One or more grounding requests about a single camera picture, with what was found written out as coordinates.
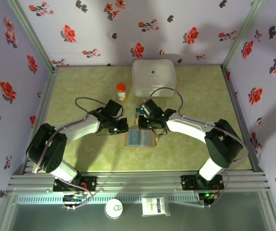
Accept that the grey left arm cable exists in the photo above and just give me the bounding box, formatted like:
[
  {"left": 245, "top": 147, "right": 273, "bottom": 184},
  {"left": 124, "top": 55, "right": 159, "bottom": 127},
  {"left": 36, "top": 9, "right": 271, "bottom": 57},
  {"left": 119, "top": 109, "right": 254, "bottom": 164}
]
[{"left": 33, "top": 97, "right": 110, "bottom": 210}]

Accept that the grey right arm cable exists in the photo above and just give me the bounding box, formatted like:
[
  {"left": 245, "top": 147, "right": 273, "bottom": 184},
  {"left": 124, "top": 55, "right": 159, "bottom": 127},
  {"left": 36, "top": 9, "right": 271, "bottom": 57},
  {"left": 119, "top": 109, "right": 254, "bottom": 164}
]
[{"left": 142, "top": 88, "right": 249, "bottom": 208}]

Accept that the aluminium corner post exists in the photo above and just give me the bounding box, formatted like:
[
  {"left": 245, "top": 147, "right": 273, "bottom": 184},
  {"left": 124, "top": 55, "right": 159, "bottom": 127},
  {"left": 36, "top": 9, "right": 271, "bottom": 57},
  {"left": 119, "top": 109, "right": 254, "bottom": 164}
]
[
  {"left": 7, "top": 0, "right": 60, "bottom": 73},
  {"left": 221, "top": 0, "right": 265, "bottom": 70}
]

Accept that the aluminium frame cross rail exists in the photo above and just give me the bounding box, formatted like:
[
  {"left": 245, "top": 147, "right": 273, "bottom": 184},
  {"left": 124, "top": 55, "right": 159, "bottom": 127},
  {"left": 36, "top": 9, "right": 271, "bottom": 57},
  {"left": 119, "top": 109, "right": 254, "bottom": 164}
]
[{"left": 5, "top": 170, "right": 271, "bottom": 193}]

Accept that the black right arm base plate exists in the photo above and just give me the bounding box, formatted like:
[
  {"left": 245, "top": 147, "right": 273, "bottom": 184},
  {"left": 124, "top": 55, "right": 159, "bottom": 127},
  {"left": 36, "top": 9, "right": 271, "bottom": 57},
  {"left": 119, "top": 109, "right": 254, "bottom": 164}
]
[{"left": 181, "top": 175, "right": 224, "bottom": 191}]

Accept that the translucent white storage box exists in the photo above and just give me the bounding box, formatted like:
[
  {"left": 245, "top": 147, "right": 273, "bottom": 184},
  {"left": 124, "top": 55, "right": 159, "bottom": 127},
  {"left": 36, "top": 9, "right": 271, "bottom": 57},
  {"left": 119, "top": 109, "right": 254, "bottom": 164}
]
[{"left": 131, "top": 59, "right": 177, "bottom": 98}]

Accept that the orange-lid pill bottle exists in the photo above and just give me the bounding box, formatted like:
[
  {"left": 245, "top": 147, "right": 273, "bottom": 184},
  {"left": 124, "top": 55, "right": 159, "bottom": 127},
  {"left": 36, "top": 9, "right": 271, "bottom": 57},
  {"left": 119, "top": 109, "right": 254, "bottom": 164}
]
[{"left": 116, "top": 83, "right": 128, "bottom": 102}]

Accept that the blue and yellow sponge pack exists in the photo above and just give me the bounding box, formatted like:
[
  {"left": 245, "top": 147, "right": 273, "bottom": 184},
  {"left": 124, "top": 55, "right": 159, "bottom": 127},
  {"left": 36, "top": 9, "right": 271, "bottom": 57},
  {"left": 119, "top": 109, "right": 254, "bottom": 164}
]
[{"left": 134, "top": 105, "right": 143, "bottom": 126}]

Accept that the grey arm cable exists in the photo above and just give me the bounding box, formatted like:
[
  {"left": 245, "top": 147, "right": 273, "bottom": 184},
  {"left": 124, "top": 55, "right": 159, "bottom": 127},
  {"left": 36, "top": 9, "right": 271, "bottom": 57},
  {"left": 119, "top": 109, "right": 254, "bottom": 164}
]
[
  {"left": 142, "top": 88, "right": 249, "bottom": 208},
  {"left": 33, "top": 97, "right": 110, "bottom": 210}
]

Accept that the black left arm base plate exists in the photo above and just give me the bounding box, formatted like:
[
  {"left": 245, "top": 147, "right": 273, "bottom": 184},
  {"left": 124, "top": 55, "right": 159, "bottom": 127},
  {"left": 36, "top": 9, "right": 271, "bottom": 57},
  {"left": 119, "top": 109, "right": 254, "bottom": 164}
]
[{"left": 53, "top": 176, "right": 97, "bottom": 193}]

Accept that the white round lid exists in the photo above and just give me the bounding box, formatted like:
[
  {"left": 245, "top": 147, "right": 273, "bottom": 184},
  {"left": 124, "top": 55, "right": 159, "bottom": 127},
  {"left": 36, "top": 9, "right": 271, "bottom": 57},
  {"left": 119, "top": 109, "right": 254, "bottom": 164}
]
[{"left": 105, "top": 199, "right": 124, "bottom": 219}]

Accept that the aluminium side rail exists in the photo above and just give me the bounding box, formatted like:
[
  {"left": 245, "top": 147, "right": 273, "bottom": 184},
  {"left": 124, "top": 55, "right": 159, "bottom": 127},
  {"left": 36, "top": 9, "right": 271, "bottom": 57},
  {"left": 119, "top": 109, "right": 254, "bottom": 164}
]
[
  {"left": 22, "top": 68, "right": 60, "bottom": 174},
  {"left": 221, "top": 67, "right": 264, "bottom": 173}
]

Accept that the slotted grey cable duct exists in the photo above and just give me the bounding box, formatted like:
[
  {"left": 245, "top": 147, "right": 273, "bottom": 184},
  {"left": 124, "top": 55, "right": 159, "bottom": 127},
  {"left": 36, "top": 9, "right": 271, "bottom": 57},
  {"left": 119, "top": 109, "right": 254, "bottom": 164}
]
[{"left": 17, "top": 194, "right": 200, "bottom": 205}]

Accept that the white printed paper box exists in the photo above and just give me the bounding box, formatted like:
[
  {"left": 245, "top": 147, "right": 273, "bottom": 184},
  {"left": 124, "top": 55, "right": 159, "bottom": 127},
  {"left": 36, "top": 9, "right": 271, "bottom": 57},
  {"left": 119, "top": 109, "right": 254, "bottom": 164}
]
[{"left": 141, "top": 196, "right": 170, "bottom": 217}]

